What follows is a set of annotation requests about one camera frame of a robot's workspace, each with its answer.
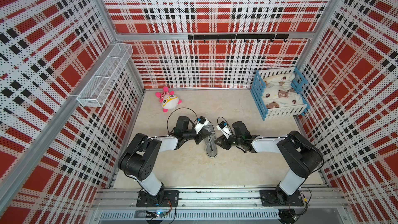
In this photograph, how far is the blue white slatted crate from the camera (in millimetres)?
1025

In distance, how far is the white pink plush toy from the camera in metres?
1.07

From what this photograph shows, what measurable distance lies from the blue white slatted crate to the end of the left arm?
0.47m
